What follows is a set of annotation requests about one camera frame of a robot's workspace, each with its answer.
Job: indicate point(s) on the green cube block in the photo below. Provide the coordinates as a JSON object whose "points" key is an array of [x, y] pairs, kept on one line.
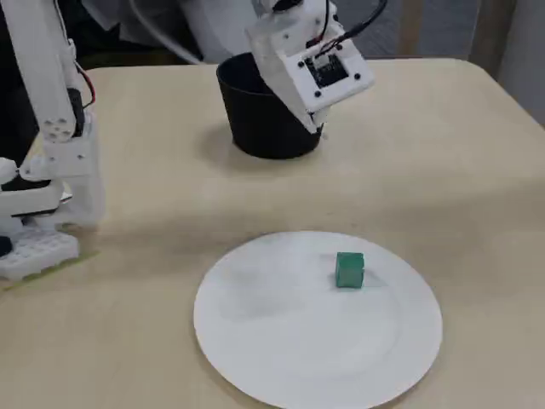
{"points": [[350, 270]]}

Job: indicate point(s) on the black pot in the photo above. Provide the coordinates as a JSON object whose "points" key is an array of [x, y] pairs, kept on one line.
{"points": [[264, 128]]}

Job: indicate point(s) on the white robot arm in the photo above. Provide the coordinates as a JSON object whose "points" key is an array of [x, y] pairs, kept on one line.
{"points": [[38, 85]]}

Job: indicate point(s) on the white paper plate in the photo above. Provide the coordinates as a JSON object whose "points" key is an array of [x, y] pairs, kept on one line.
{"points": [[319, 341]]}

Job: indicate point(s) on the green base plate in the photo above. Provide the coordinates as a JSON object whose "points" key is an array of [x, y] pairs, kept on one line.
{"points": [[25, 282]]}

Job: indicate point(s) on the white chair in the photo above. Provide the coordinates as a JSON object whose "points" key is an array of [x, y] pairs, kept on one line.
{"points": [[221, 38]]}

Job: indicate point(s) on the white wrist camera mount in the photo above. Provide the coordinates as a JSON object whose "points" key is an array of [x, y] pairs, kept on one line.
{"points": [[294, 64]]}

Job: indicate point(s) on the light wooden post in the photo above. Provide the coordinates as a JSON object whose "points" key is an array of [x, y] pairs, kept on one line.
{"points": [[409, 30]]}

